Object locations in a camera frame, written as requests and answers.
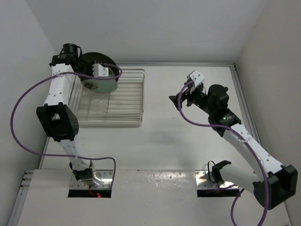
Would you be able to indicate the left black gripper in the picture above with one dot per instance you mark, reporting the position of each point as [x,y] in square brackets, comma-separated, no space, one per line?
[90,64]

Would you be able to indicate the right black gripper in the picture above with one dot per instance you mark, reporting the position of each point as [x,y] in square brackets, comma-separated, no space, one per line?
[189,96]

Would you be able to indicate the brown ceramic plate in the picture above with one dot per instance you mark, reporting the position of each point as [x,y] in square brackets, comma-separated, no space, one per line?
[98,57]

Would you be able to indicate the green flower plate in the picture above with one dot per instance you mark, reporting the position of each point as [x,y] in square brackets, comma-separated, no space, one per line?
[113,72]
[100,86]

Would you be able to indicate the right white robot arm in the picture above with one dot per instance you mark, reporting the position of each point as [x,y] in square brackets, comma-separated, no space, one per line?
[271,182]

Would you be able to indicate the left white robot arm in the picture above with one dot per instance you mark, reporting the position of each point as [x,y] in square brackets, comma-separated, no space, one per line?
[58,120]

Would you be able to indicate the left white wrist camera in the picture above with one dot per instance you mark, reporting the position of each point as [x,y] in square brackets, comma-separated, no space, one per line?
[99,70]

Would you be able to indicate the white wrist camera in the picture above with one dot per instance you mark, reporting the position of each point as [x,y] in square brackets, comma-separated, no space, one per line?
[99,70]
[197,79]

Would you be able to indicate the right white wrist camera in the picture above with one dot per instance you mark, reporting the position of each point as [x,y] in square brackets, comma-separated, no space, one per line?
[197,79]

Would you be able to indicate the wire dish rack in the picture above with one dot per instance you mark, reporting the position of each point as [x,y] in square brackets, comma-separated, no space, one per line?
[122,108]

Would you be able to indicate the aluminium frame rail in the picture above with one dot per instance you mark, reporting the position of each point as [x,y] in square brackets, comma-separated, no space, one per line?
[244,107]

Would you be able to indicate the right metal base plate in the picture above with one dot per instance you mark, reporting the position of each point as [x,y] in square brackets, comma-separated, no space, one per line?
[202,182]

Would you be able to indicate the metal base plate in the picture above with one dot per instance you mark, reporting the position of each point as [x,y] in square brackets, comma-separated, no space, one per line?
[103,181]
[202,182]

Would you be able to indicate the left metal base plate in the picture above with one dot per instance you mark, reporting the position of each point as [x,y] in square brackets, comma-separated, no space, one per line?
[103,181]

